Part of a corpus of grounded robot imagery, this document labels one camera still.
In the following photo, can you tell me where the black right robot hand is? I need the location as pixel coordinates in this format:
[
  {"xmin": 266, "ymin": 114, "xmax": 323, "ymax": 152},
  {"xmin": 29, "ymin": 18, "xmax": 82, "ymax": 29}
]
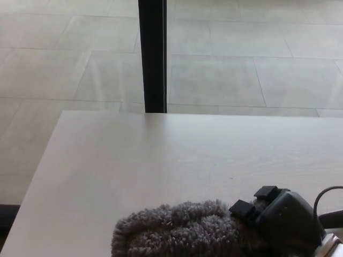
[{"xmin": 228, "ymin": 185, "xmax": 326, "ymax": 257}]

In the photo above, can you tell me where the grey fluffy microfibre duster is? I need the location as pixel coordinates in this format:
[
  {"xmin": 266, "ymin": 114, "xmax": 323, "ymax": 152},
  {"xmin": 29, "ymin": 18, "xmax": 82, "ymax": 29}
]
[{"xmin": 111, "ymin": 198, "xmax": 271, "ymax": 257}]

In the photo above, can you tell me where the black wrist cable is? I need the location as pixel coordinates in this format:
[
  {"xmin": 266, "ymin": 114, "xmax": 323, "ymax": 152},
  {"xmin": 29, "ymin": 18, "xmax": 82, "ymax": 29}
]
[{"xmin": 312, "ymin": 185, "xmax": 343, "ymax": 243}]

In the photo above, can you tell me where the black vertical window frame post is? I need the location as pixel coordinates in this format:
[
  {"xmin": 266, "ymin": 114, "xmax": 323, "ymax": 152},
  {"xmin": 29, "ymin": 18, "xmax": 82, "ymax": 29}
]
[{"xmin": 138, "ymin": 0, "xmax": 168, "ymax": 114}]

